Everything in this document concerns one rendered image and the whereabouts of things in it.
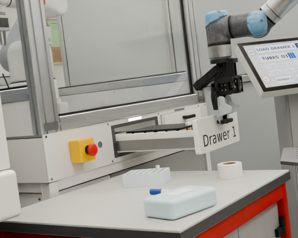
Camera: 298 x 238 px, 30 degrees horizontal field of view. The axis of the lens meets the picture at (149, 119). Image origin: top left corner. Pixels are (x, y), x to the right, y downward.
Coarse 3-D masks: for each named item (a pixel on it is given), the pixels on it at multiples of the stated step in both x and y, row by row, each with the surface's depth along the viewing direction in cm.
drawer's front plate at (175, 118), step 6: (198, 108) 236; (168, 114) 216; (174, 114) 219; (180, 114) 223; (186, 114) 227; (198, 114) 235; (162, 120) 214; (168, 120) 215; (174, 120) 219; (180, 120) 223; (186, 120) 227; (192, 120) 230
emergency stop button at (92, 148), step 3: (90, 144) 168; (93, 144) 169; (90, 147) 168; (93, 147) 169; (96, 147) 170; (90, 150) 168; (93, 150) 169; (96, 150) 170; (90, 153) 168; (93, 153) 169
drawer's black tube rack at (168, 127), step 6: (150, 126) 204; (156, 126) 200; (162, 126) 197; (168, 126) 193; (174, 126) 190; (180, 126) 186; (126, 132) 192; (132, 132) 190; (138, 132) 189; (144, 132) 198
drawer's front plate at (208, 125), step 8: (200, 120) 171; (208, 120) 175; (216, 120) 180; (200, 128) 171; (208, 128) 175; (216, 128) 179; (224, 128) 184; (232, 128) 189; (200, 136) 170; (208, 136) 174; (216, 136) 179; (224, 136) 184; (232, 136) 189; (200, 144) 170; (208, 144) 174; (216, 144) 179; (224, 144) 183; (200, 152) 170
